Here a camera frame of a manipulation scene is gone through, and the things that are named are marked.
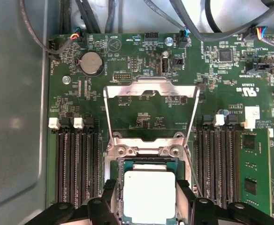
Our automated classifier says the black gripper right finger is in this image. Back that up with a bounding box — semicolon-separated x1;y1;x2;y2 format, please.
176;179;274;225

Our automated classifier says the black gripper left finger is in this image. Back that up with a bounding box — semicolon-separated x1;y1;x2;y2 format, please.
49;179;119;225

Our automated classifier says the metal cpu locking lever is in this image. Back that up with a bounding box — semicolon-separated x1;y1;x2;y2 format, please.
186;150;205;197

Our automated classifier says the silver topped cpu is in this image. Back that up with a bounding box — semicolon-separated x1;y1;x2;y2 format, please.
118;160;186;225

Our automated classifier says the metal cpu socket cover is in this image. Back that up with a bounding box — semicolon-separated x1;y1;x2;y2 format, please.
103;76;201;147

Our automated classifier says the cpu socket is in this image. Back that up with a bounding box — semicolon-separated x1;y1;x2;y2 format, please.
103;135;198;225

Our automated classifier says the green ram stick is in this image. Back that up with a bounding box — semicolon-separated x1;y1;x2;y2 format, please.
239;127;274;213

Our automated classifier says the white board sticker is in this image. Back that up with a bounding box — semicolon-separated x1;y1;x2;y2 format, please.
244;106;261;120

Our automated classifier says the black open pc case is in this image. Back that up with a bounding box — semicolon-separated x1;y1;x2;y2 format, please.
0;0;274;225

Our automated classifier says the green motherboard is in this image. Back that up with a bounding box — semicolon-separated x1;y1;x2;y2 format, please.
46;32;274;225

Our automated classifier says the silver coin battery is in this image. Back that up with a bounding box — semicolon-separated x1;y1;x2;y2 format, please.
80;52;104;76

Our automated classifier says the internal usb port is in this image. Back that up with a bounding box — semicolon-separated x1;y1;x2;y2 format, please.
161;55;171;74

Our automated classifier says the thick grey cable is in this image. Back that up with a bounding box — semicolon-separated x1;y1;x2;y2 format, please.
146;0;274;43

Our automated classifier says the black cable bundle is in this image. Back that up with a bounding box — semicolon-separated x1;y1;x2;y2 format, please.
59;0;128;34

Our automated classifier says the thin grey round cable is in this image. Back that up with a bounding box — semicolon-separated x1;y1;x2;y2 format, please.
19;0;81;56

